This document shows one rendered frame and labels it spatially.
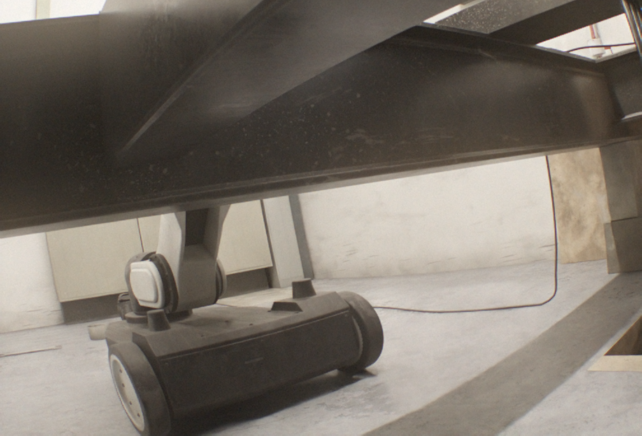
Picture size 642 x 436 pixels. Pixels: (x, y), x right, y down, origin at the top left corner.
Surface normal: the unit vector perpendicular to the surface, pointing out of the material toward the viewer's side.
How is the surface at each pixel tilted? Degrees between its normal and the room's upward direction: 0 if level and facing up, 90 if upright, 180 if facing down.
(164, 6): 90
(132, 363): 43
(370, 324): 73
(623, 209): 90
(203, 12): 90
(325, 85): 90
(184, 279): 117
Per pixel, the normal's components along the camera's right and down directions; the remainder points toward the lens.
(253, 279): 0.54, -0.14
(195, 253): 0.27, -0.85
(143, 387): 0.52, -0.43
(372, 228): -0.82, 0.12
